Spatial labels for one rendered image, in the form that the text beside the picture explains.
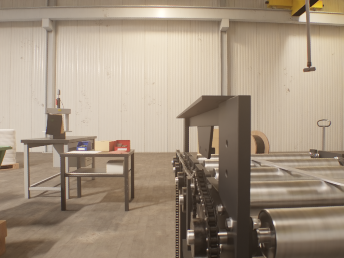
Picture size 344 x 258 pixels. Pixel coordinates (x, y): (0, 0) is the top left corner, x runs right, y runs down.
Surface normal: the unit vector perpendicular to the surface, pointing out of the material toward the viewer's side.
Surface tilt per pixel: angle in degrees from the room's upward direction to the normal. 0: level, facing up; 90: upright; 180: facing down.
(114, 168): 90
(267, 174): 53
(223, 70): 90
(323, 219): 37
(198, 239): 71
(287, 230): 59
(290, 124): 90
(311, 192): 65
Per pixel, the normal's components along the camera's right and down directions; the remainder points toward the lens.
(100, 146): -0.17, 0.00
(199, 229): 0.02, -0.75
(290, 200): 0.03, -0.14
